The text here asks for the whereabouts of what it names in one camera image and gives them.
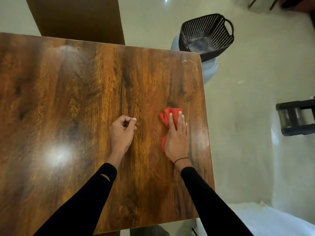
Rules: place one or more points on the person's left hand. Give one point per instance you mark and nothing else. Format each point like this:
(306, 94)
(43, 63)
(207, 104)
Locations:
(121, 137)

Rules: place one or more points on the person's right hand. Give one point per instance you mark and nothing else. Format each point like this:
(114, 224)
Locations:
(176, 144)

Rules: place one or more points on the person's left fingers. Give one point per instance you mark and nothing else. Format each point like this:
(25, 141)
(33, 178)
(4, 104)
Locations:
(126, 121)

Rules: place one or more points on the person's right middle finger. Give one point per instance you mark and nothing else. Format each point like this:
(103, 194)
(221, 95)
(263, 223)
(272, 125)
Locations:
(180, 121)

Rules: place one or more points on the red cleaning cloth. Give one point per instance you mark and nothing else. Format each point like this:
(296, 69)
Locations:
(168, 117)

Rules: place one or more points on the person's right forearm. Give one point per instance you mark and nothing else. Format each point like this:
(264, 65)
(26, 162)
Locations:
(209, 201)

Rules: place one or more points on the person's left forearm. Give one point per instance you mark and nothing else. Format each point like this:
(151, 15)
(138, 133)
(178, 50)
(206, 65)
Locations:
(83, 203)

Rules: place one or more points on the wooden table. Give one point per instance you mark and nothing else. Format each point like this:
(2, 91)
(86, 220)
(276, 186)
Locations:
(98, 135)

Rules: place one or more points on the black wrist band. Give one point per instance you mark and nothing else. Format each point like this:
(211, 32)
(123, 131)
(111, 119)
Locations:
(181, 159)

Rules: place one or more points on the light blue plastic stool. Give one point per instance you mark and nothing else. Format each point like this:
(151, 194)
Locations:
(208, 68)

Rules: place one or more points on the black plastic basket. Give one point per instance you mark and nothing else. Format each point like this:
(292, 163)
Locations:
(206, 36)

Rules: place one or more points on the brown wooden panel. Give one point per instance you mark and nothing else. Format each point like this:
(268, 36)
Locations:
(76, 19)

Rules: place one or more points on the black metal rack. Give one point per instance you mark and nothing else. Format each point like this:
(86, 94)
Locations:
(296, 117)

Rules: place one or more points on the white plastic sheet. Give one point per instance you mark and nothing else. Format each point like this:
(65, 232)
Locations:
(265, 218)

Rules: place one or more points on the dark chair legs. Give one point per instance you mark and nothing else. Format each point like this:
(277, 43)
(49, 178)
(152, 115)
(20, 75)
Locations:
(278, 2)

